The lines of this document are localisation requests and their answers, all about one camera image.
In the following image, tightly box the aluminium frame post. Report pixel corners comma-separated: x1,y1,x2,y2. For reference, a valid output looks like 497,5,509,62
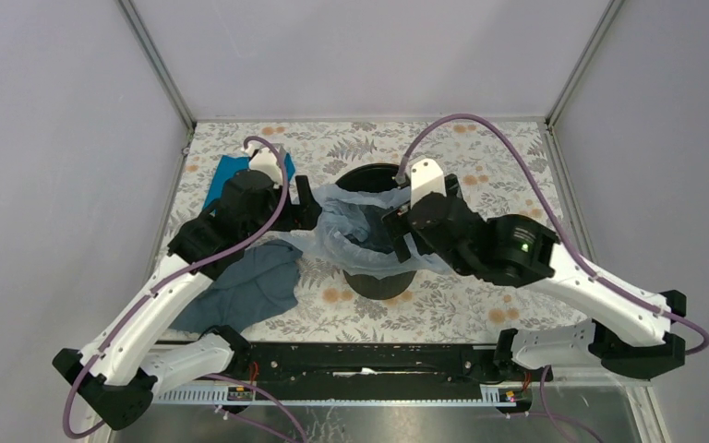
115,0,197,134
546,0,627,126

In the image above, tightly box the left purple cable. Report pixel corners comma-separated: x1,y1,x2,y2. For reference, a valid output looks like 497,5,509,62
62,135,306,443

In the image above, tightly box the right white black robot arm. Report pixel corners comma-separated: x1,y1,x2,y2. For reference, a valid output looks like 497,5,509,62
381,174,686,380

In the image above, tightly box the white slotted cable duct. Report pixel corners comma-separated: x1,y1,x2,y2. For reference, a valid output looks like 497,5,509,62
154,377,518,409

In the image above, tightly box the bright blue trash bag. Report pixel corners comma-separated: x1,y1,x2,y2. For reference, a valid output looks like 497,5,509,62
202,152,297,212

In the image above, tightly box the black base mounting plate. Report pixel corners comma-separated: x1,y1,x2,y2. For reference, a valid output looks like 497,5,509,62
192,341,555,401

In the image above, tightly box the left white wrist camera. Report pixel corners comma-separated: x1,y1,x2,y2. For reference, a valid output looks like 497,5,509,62
242,141,292,186

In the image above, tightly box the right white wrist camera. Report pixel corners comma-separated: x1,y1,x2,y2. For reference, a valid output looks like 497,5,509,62
394,158,447,208

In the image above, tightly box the right aluminium frame post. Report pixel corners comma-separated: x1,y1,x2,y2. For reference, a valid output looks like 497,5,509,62
546,0,627,126

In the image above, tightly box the grey blue trash bag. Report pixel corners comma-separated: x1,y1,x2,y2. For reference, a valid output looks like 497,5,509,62
169,240,302,334

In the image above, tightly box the black plastic trash bin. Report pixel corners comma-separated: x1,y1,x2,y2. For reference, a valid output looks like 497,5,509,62
335,163,416,301

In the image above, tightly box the floral patterned table mat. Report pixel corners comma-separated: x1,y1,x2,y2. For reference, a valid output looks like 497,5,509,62
164,121,583,343

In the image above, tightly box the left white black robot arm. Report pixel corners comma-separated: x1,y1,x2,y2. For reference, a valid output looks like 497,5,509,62
53,169,321,430

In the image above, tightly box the light blue trash bag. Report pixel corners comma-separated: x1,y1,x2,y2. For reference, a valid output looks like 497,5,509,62
278,184,452,278

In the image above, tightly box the left aluminium frame post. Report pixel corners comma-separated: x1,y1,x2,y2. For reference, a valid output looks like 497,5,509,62
115,0,197,134

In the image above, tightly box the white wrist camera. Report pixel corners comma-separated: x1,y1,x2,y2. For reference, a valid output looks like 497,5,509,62
394,158,447,208
242,141,292,186

